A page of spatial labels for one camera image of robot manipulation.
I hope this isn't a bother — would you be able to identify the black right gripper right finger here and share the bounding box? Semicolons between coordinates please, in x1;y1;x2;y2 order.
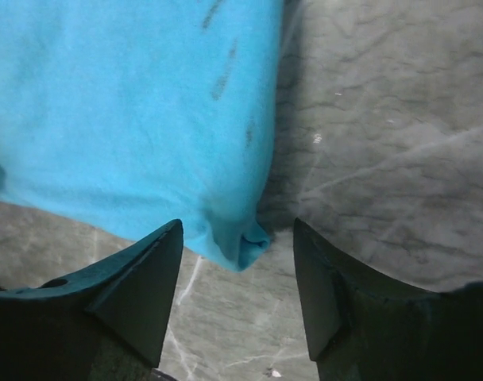
293;220;483;381

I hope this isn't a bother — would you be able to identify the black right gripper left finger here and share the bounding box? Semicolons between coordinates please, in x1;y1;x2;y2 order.
0;220;184;380

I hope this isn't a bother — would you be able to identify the turquoise t shirt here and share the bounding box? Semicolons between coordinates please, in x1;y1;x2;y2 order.
0;1;284;271

